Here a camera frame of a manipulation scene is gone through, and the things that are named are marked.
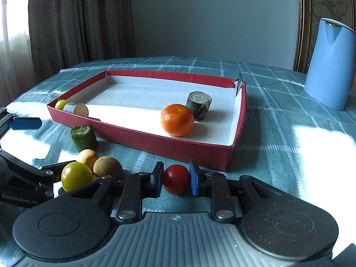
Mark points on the brown longan fruit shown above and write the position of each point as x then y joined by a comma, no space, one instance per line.
108,166
88,157

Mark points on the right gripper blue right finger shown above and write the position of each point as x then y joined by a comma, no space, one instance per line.
213,185

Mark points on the teal plaid tablecloth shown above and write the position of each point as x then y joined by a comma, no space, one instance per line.
289,141

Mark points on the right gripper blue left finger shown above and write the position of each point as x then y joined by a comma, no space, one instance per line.
137,187

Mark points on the brown patterned curtain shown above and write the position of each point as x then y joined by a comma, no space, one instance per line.
64,33

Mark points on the orange mandarin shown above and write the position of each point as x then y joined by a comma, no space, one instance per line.
177,120

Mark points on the red cardboard tray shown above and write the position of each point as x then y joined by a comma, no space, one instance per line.
125,105

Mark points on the small yellow-green tomato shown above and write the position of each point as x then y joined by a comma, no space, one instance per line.
60,104

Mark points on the dark wooden door frame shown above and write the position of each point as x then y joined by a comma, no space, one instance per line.
303,36

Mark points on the green cucumber chunk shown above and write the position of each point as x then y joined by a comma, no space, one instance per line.
83,138

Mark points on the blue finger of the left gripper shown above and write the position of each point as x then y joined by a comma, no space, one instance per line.
56,167
25,123

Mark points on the dark eggplant chunk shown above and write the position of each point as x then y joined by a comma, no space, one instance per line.
199,103

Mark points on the eggplant chunk sideways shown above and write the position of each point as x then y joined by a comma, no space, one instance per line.
76,109

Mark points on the blue electric kettle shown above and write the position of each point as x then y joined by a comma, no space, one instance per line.
331,69

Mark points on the red cherry tomato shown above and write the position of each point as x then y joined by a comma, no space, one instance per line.
176,179

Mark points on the large yellow-green tomato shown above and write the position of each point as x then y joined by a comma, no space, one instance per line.
75,175

